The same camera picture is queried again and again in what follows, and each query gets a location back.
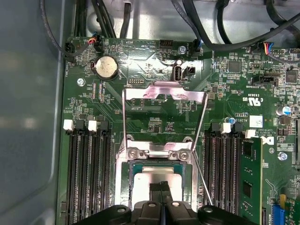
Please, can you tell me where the black open PC case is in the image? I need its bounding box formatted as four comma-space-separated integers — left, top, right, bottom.
0, 0, 300, 225

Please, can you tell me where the metal locking lever wire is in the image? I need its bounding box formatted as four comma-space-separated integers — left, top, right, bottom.
193, 149, 214, 207

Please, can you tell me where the black cable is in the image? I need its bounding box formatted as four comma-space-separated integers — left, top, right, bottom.
91, 0, 117, 39
39, 0, 78, 59
215, 0, 233, 45
74, 0, 89, 37
171, 0, 300, 47

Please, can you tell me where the metal CPU socket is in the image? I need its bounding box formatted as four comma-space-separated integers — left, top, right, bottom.
114, 135, 200, 211

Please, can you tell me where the silver square CPU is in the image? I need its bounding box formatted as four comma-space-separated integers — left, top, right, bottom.
130, 163, 186, 209

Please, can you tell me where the green motherboard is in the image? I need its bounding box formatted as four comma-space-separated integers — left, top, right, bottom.
57, 35, 300, 225

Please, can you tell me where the white-clip RAM slot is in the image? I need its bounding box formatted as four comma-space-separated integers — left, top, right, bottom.
63, 119, 77, 225
239, 128, 264, 225
217, 122, 232, 218
87, 120, 99, 220

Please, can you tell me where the silver coin battery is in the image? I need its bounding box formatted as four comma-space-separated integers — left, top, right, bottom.
94, 55, 120, 81

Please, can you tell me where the black-clip RAM slot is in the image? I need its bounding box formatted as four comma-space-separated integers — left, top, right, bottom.
203, 122, 218, 211
97, 120, 113, 210
228, 123, 243, 225
75, 120, 87, 225

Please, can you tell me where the green RAM stick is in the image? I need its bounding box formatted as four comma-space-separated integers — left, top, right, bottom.
239, 137, 264, 225

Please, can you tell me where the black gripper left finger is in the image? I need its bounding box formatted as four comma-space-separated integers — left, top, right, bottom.
77, 182, 164, 225

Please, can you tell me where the metal socket cover frame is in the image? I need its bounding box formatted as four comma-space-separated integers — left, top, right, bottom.
121, 81, 209, 153

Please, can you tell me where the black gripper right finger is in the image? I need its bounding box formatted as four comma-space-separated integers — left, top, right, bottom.
161, 180, 258, 225

